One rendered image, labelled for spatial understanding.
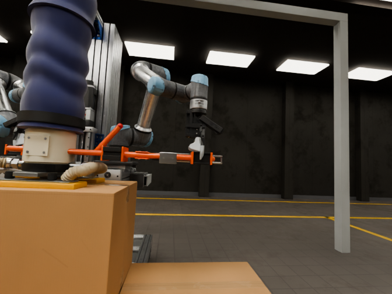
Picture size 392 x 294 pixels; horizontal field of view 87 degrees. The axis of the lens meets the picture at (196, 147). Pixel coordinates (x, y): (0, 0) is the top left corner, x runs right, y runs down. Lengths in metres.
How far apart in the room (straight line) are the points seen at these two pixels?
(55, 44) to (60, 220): 0.62
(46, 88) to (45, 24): 0.24
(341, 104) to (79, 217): 3.24
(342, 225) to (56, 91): 3.28
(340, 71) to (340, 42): 0.40
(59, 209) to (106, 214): 0.14
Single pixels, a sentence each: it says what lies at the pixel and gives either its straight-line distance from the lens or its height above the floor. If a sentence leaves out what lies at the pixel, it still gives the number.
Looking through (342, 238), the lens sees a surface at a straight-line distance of 3.44.
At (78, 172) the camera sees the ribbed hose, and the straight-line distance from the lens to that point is 0.83.
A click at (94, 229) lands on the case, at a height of 0.83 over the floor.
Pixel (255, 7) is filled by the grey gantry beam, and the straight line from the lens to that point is 3.38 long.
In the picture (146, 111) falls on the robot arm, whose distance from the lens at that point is 1.36.
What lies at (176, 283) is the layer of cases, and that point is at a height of 0.54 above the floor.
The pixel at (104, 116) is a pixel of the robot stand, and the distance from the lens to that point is 1.60.
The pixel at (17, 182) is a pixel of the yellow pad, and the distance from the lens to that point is 0.90.
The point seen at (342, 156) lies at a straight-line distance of 3.34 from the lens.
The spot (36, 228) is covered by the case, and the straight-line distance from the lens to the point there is 0.83.
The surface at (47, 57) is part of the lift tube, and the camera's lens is 0.98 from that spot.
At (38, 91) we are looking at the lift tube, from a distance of 0.94.
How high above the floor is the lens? 1.05
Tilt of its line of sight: 4 degrees up
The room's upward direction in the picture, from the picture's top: 3 degrees clockwise
